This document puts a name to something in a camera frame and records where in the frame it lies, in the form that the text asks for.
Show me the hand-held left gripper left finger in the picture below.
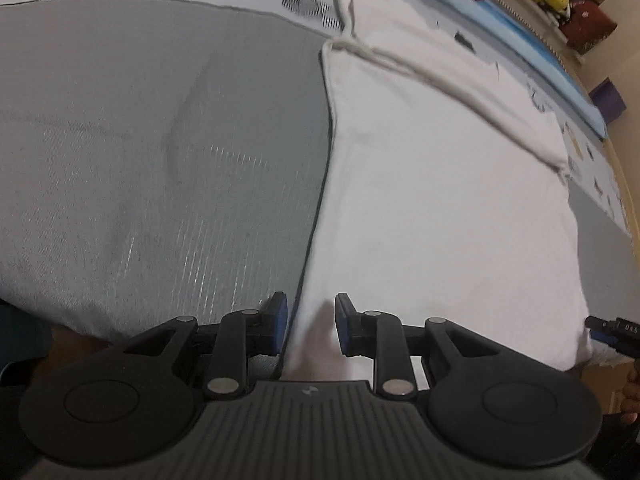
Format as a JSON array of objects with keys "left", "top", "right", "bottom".
[{"left": 120, "top": 292, "right": 291, "bottom": 401}]

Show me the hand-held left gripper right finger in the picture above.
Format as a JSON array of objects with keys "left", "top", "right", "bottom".
[{"left": 334, "top": 292, "right": 496, "bottom": 400}]

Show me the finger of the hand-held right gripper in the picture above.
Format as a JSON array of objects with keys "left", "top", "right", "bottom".
[{"left": 584, "top": 315, "right": 621, "bottom": 350}]

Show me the white long-sleeve shirt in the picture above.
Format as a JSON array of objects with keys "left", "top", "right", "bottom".
[{"left": 277, "top": 0, "right": 593, "bottom": 383}]

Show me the person's right hand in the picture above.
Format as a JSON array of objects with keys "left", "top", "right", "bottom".
[{"left": 621, "top": 360, "right": 640, "bottom": 427}]

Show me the purple box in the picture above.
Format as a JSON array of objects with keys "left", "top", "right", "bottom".
[{"left": 589, "top": 79, "right": 627, "bottom": 123}]

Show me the grey printed bed sheet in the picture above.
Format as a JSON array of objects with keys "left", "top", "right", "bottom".
[{"left": 0, "top": 0, "right": 633, "bottom": 356}]

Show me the light blue sheet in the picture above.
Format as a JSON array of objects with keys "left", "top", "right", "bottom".
[{"left": 370, "top": 0, "right": 608, "bottom": 140}]

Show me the white window sill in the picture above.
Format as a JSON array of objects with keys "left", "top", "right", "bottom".
[{"left": 492, "top": 0, "right": 587, "bottom": 67}]

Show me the dark red cushion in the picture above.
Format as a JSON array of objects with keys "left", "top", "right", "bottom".
[{"left": 565, "top": 0, "right": 618, "bottom": 53}]

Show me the wooden bed frame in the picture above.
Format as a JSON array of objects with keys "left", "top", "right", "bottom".
[{"left": 602, "top": 130, "right": 640, "bottom": 243}]

